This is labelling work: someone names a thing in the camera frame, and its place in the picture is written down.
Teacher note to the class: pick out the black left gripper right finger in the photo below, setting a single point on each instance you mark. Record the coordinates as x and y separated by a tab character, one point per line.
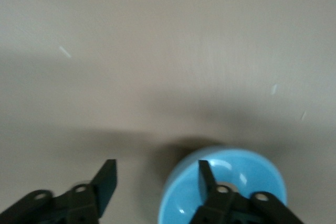
225	208

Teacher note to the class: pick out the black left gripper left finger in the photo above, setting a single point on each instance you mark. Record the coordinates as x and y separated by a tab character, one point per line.
86	203

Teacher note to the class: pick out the blue bowl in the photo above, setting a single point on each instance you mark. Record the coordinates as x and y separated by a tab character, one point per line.
249	163

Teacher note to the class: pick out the brown table cover sheet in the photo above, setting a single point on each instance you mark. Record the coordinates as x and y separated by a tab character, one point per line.
157	51

